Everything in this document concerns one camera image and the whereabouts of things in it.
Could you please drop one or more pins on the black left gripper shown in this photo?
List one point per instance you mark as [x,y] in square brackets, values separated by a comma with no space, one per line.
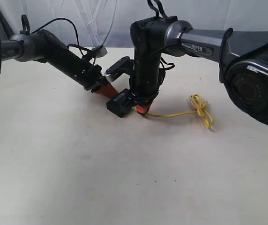
[94,80]

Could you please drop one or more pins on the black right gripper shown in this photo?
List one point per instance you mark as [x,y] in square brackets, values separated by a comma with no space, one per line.
[144,88]

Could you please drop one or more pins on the small black box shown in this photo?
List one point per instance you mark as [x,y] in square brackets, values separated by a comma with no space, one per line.
[121,104]

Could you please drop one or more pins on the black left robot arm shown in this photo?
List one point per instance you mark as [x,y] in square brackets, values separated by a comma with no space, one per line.
[45,47]

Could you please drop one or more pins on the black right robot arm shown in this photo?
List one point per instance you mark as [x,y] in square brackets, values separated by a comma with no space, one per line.
[242,57]

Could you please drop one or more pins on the white backdrop curtain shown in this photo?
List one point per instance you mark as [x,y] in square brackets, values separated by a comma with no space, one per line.
[95,22]

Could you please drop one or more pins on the black light stand pole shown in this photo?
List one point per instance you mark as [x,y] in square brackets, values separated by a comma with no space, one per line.
[5,28]

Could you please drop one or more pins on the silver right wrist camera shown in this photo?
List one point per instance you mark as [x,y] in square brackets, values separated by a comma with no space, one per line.
[124,65]

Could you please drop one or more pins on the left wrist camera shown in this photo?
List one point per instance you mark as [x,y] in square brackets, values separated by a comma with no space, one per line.
[99,51]

